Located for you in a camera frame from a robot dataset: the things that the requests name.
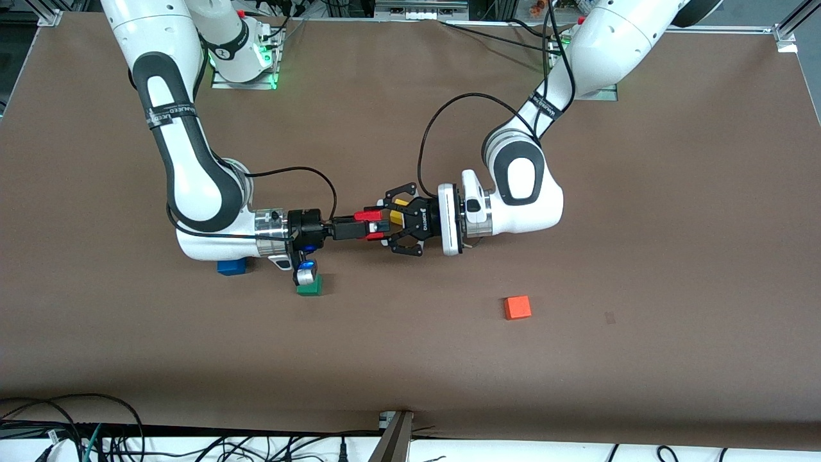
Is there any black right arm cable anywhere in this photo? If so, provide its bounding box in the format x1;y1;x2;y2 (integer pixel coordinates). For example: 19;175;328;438
165;167;339;242

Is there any black base power cable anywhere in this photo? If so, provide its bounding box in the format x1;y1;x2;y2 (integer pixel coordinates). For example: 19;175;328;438
439;21;559;52
504;18;568;40

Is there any grey metal rail box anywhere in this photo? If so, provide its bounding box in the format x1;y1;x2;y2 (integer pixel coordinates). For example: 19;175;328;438
375;0;470;21

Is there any red block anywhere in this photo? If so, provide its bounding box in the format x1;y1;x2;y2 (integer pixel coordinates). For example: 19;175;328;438
354;206;393;242

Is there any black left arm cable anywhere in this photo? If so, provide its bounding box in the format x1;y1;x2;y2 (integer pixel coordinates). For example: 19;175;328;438
418;0;575;191

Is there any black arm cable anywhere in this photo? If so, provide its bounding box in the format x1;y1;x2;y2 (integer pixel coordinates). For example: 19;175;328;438
418;0;575;191
165;167;339;242

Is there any teal floor cable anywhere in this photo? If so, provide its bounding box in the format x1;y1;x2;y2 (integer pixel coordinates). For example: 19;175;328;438
80;423;103;462

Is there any black looped floor cable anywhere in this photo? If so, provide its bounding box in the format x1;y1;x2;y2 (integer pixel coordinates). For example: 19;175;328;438
0;393;146;462

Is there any aluminium frame rail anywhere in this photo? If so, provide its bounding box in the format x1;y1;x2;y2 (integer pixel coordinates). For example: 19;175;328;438
667;24;780;35

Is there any brown table cover sheet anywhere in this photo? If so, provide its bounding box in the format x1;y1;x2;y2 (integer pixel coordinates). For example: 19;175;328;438
0;12;821;450

